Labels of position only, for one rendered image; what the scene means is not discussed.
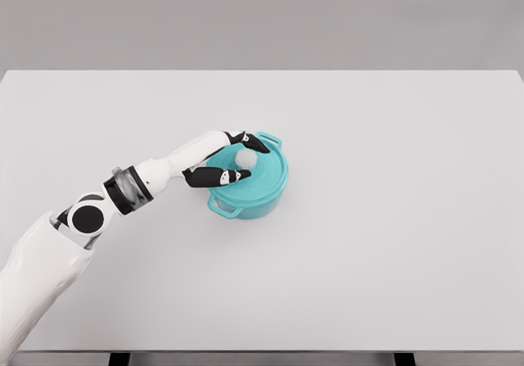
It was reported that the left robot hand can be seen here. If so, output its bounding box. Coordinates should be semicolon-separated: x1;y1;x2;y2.
168;130;272;188

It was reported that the teal pot lid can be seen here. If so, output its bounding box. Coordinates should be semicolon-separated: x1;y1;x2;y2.
203;142;288;201

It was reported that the teal pot with handles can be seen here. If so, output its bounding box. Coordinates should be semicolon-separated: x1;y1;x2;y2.
206;131;290;221

